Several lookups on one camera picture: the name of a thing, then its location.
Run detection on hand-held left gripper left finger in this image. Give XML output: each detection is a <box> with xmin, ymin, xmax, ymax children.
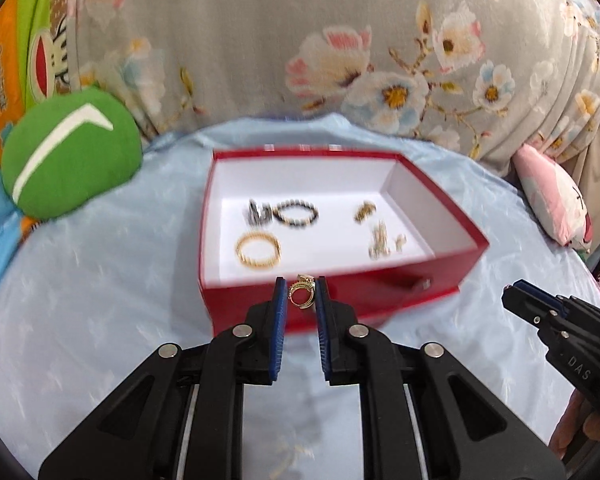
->
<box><xmin>39</xmin><ymin>276</ymin><xmax>287</xmax><ymax>480</ymax></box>

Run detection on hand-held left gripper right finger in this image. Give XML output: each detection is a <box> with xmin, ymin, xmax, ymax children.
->
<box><xmin>315</xmin><ymin>275</ymin><xmax>566</xmax><ymax>480</ymax></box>

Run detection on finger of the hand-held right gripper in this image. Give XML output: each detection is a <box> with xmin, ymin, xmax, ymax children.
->
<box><xmin>511</xmin><ymin>280</ymin><xmax>578</xmax><ymax>313</ymax></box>
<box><xmin>502</xmin><ymin>285</ymin><xmax>561</xmax><ymax>342</ymax></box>

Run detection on gold ring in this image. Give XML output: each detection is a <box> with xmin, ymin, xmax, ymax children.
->
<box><xmin>289</xmin><ymin>274</ymin><xmax>317</xmax><ymax>310</ymax></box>

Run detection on red cardboard box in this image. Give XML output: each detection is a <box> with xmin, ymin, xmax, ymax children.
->
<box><xmin>198</xmin><ymin>144</ymin><xmax>491</xmax><ymax>337</ymax></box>

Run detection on black beaded bracelet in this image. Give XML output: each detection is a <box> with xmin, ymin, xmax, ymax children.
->
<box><xmin>272</xmin><ymin>200</ymin><xmax>320</xmax><ymax>229</ymax></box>

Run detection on person's right hand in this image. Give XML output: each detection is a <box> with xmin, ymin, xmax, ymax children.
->
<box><xmin>548</xmin><ymin>389</ymin><xmax>600</xmax><ymax>462</ymax></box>

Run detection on gold bangle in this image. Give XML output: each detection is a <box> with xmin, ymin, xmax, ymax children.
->
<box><xmin>235</xmin><ymin>231</ymin><xmax>282</xmax><ymax>270</ymax></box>

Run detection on pink printed pillow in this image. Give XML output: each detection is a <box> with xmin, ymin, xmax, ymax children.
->
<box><xmin>511</xmin><ymin>143</ymin><xmax>594</xmax><ymax>253</ymax></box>

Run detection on gold dangling earrings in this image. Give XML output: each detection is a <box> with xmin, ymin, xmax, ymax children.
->
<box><xmin>367</xmin><ymin>219</ymin><xmax>390</xmax><ymax>261</ymax></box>

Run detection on light blue cloth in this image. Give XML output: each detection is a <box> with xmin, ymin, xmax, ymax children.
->
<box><xmin>0</xmin><ymin>115</ymin><xmax>600</xmax><ymax>480</ymax></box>

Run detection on green round cushion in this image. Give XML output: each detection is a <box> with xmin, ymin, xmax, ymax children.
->
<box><xmin>1</xmin><ymin>86</ymin><xmax>143</xmax><ymax>220</ymax></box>

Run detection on grey floral blanket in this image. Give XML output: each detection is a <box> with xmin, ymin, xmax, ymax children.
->
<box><xmin>72</xmin><ymin>0</ymin><xmax>600</xmax><ymax>201</ymax></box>

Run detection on colourful printed play mat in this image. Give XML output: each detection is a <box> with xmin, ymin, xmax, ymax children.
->
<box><xmin>0</xmin><ymin>0</ymin><xmax>101</xmax><ymax>306</ymax></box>

